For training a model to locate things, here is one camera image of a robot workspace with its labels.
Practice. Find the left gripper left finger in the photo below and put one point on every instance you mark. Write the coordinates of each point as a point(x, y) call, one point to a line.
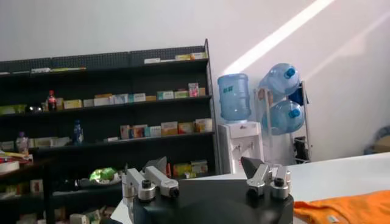
point(158, 179)

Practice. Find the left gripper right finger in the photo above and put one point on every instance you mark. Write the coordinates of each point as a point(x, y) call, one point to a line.
point(260, 176)

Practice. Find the orange t-shirt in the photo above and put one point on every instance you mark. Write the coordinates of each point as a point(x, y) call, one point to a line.
point(350, 207)

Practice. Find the pile of grey clothes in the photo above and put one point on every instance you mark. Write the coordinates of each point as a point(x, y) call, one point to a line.
point(382, 131)

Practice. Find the yellow green box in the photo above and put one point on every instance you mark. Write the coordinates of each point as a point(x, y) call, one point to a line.
point(182, 170)

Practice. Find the white water dispenser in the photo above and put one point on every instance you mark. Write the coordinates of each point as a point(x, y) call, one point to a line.
point(240, 143)

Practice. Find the green white carton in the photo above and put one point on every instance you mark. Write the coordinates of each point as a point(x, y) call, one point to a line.
point(199, 166)

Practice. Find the black object beside rack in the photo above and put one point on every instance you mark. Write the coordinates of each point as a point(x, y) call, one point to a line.
point(301, 149)

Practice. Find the orange white medicine box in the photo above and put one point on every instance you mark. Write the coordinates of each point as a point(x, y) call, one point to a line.
point(169, 129)

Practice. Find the red white medicine box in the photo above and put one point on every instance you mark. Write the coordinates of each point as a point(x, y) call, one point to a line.
point(139, 131)

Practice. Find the bowl with green snack bags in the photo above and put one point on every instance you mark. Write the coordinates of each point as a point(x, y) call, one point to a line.
point(102, 176)

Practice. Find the pink white box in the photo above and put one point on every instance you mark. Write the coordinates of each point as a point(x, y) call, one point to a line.
point(125, 132)

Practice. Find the red yellow medicine box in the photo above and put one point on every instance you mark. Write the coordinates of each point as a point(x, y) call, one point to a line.
point(186, 128)

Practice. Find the blue water jug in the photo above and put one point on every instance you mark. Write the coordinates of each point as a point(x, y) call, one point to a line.
point(281, 118)
point(234, 99)
point(278, 80)

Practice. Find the white metal jug rack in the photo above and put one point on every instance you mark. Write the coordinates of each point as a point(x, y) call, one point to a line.
point(307, 128)

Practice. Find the black shelving unit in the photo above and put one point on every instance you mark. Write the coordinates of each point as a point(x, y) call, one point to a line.
point(106, 118)

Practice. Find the small yellow medicine box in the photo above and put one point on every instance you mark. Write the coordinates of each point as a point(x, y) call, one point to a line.
point(151, 98)

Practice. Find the green white medicine box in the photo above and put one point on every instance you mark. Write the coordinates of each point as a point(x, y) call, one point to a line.
point(165, 95)

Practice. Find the teal white medicine box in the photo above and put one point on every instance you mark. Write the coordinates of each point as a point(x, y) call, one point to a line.
point(137, 97)

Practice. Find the light green medicine box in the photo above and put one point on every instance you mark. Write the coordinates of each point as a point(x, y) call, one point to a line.
point(181, 94)

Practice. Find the blue drink bottle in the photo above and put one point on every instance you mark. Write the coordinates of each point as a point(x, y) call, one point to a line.
point(78, 134)

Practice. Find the tall pink box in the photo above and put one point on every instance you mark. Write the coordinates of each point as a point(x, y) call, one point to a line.
point(193, 90)

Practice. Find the orange flat box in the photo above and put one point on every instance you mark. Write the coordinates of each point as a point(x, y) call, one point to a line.
point(103, 95)

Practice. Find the long white flat box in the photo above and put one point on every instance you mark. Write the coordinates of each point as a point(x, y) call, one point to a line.
point(152, 60)

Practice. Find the yellow flat box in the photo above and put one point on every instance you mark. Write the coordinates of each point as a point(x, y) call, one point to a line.
point(183, 57)

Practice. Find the brown cardboard box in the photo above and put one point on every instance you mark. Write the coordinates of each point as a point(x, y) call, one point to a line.
point(382, 145)

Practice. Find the cola bottle red cap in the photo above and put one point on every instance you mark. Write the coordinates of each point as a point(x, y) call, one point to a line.
point(52, 102)

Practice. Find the pink drink bottle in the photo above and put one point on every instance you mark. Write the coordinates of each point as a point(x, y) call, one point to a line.
point(22, 144)

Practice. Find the shiny black bowl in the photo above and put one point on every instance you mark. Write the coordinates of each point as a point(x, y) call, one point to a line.
point(34, 109)

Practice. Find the lime white box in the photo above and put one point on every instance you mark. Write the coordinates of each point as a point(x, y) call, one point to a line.
point(12, 109)

